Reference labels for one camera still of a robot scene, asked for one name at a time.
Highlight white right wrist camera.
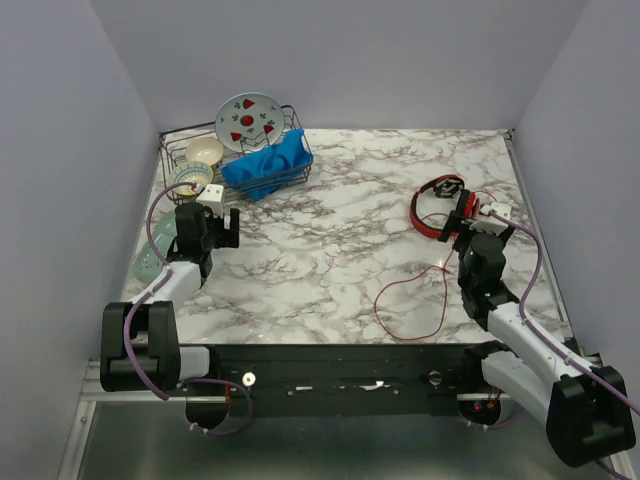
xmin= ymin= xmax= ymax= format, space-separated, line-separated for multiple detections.
xmin=470 ymin=202 xmax=512 ymax=236

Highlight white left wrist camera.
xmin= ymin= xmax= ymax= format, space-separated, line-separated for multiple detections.
xmin=196 ymin=184 xmax=225 ymax=218

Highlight blue cloth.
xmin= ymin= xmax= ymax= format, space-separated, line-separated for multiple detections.
xmin=221 ymin=129 xmax=312 ymax=202

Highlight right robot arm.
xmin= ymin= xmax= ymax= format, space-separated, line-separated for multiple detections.
xmin=439 ymin=206 xmax=638 ymax=467

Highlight cream bowl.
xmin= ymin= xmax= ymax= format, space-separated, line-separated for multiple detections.
xmin=185 ymin=136 xmax=224 ymax=168

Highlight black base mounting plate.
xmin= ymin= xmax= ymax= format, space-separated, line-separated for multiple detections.
xmin=179 ymin=344 xmax=508 ymax=424

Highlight black wire dish rack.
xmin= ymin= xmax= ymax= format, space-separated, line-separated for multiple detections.
xmin=158 ymin=104 xmax=313 ymax=202

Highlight red black headphones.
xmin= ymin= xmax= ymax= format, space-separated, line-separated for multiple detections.
xmin=409 ymin=174 xmax=481 ymax=240

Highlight patterned yellow centre bowl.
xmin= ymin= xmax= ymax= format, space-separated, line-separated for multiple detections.
xmin=170 ymin=161 xmax=214 ymax=197

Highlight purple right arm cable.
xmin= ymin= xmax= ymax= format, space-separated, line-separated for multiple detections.
xmin=464 ymin=209 xmax=640 ymax=480

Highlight light green dish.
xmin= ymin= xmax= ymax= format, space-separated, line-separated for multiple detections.
xmin=132 ymin=212 xmax=176 ymax=284

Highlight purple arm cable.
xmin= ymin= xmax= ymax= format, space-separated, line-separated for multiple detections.
xmin=123 ymin=182 xmax=254 ymax=437
xmin=464 ymin=209 xmax=640 ymax=480

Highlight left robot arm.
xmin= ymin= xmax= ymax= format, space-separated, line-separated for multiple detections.
xmin=100 ymin=202 xmax=240 ymax=400

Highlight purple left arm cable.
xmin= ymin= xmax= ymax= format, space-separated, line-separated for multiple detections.
xmin=123 ymin=182 xmax=254 ymax=437

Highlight aluminium frame rail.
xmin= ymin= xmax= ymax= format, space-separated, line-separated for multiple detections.
xmin=54 ymin=349 xmax=640 ymax=480

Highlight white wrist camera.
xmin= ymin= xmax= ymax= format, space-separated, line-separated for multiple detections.
xmin=196 ymin=184 xmax=225 ymax=218
xmin=470 ymin=202 xmax=512 ymax=236

